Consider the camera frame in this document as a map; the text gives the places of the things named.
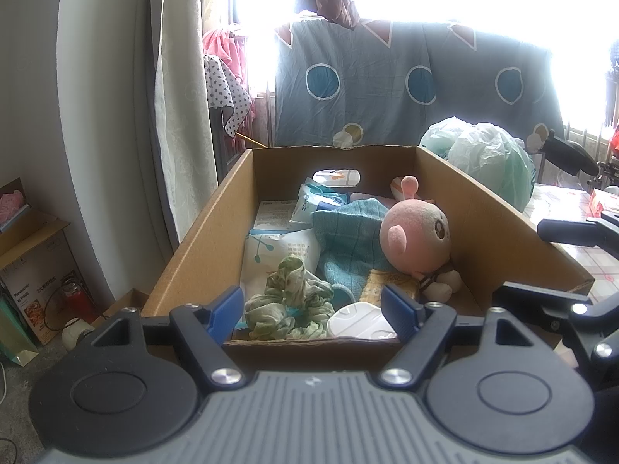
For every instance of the teal towel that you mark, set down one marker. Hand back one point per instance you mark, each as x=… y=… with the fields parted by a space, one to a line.
x=348 y=241

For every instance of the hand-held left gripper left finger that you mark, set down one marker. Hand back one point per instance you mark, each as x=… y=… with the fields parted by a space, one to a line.
x=227 y=309

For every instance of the yellow stick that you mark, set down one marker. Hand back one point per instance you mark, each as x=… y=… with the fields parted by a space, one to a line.
x=251 y=141

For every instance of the green paper bag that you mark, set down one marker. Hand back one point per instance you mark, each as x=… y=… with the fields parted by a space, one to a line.
x=17 y=338

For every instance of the pink hanging clothes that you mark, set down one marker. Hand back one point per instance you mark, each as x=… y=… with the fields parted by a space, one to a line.
x=220 y=41

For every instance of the large cardboard box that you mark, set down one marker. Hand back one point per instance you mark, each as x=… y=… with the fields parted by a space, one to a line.
x=203 y=251

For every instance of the black chair back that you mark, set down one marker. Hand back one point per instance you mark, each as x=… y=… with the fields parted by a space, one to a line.
x=573 y=154

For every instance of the small cardboard box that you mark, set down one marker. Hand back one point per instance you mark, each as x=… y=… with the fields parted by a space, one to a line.
x=38 y=261

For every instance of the white lidded wipes pack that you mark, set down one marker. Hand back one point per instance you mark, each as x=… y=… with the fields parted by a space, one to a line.
x=358 y=321

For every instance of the metal window railing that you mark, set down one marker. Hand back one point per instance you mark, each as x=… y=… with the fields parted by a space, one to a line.
x=587 y=140

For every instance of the red cloth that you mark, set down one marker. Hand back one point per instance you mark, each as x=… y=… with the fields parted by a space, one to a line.
x=614 y=142

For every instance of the white jar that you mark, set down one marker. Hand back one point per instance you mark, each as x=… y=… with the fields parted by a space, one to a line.
x=75 y=336

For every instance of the red bottle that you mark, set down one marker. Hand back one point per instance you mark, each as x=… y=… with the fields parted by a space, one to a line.
x=77 y=299

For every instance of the red box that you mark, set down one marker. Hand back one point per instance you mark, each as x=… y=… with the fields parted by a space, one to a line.
x=602 y=203

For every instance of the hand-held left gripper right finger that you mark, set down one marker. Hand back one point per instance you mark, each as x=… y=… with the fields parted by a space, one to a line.
x=396 y=312

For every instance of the green plastic bag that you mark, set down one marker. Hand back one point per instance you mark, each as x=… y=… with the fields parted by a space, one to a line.
x=493 y=164

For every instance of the light blue carton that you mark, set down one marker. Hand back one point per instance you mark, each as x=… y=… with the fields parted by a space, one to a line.
x=271 y=212

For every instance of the pink soft item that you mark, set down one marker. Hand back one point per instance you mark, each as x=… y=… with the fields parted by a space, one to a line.
x=12 y=205

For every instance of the green cloth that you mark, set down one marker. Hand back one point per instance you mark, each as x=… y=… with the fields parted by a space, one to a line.
x=285 y=299

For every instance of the dark hanging cloth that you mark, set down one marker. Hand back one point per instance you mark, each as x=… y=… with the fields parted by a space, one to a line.
x=220 y=140

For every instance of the pink plush toy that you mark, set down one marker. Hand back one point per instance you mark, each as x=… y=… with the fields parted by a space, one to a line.
x=411 y=237

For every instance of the gold packet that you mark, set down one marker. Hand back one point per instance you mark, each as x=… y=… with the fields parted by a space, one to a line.
x=382 y=285

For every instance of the blue white tissue packet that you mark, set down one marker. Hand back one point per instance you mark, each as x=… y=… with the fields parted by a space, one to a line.
x=309 y=198

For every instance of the white curtain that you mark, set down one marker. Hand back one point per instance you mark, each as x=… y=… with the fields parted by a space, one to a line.
x=183 y=106

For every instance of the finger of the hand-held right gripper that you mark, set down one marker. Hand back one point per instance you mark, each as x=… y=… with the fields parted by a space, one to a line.
x=570 y=233
x=546 y=307

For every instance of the star print cloth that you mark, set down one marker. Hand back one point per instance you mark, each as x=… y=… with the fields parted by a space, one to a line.
x=222 y=87

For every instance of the grey printed blanket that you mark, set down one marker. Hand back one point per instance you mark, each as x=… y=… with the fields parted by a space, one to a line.
x=367 y=106

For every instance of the white leaf print packet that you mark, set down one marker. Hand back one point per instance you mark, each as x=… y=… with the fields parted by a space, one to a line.
x=271 y=251

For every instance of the floral tablecloth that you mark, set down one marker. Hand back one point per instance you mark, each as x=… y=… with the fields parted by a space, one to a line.
x=556 y=198

